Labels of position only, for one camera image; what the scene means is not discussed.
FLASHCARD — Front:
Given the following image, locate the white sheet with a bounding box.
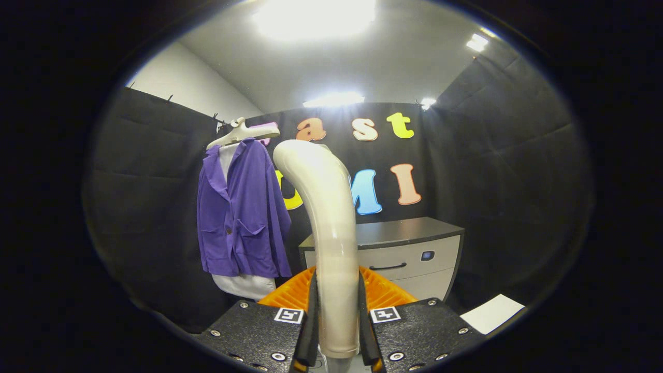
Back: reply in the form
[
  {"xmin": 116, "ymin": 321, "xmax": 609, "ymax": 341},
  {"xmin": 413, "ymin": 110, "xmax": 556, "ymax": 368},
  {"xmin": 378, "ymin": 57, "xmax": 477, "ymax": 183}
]
[{"xmin": 460, "ymin": 294, "xmax": 525, "ymax": 335}]

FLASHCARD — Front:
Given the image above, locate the purple jacket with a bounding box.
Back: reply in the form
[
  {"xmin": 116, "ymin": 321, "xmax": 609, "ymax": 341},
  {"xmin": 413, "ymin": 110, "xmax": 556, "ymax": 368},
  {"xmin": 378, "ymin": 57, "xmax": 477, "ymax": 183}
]
[{"xmin": 197, "ymin": 137, "xmax": 292, "ymax": 279}]

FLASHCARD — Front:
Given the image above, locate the white clothes hanger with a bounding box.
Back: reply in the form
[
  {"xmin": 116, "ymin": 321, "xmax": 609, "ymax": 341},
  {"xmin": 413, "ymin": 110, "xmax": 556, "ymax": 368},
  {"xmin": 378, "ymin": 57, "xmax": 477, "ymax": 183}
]
[{"xmin": 206, "ymin": 117, "xmax": 281, "ymax": 151}]

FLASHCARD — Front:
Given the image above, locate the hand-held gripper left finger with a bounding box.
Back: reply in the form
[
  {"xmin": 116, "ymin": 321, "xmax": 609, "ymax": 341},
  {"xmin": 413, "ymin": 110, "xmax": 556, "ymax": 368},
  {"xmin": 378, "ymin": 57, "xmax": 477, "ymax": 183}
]
[{"xmin": 197, "ymin": 266, "xmax": 320, "ymax": 373}]

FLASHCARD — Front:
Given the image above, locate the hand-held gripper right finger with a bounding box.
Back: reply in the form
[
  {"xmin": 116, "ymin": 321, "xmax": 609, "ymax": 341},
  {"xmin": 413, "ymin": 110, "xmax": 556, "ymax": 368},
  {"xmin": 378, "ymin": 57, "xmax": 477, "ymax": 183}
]
[{"xmin": 358, "ymin": 266, "xmax": 485, "ymax": 373}]

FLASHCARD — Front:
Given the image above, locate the white garment steamer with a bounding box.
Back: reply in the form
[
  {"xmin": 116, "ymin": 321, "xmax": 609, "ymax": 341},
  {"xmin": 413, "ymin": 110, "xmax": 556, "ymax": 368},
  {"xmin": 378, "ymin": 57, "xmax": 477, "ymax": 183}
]
[{"xmin": 273, "ymin": 139, "xmax": 361, "ymax": 373}]

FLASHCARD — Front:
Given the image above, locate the grey cabinet with dark top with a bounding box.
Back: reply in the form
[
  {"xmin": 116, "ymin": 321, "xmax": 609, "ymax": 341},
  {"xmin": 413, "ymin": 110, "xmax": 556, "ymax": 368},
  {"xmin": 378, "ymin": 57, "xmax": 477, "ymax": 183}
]
[{"xmin": 299, "ymin": 217, "xmax": 465, "ymax": 304}]

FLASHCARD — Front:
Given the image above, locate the large ceiling light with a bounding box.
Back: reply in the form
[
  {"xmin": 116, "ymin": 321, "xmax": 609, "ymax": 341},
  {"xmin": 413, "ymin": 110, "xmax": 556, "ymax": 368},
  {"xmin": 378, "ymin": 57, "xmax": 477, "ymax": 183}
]
[{"xmin": 253, "ymin": 0, "xmax": 377, "ymax": 42}]

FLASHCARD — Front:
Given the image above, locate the long strip ceiling light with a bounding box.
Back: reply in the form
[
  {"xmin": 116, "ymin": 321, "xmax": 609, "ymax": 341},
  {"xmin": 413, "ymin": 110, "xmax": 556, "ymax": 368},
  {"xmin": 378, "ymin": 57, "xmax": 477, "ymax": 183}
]
[{"xmin": 303, "ymin": 92, "xmax": 366, "ymax": 108}]

